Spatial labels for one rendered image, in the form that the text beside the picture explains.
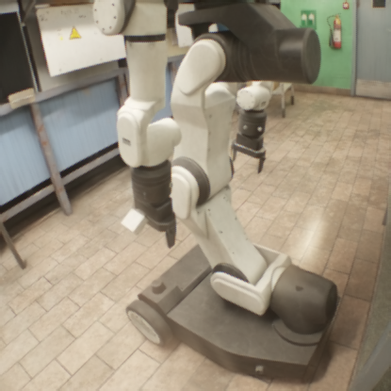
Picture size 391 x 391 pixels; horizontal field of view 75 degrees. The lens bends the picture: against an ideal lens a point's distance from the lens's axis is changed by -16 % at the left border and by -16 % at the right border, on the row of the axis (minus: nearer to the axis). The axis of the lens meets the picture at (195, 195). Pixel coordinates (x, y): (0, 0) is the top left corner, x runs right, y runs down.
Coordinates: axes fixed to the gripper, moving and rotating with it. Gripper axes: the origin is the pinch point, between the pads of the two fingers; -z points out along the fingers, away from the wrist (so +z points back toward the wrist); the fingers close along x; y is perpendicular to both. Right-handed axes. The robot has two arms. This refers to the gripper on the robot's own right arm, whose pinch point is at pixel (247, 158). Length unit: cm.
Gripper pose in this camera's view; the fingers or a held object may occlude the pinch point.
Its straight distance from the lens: 102.4
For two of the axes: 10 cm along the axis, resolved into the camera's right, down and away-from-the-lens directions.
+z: 0.4, -7.9, -6.1
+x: -7.8, -4.0, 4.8
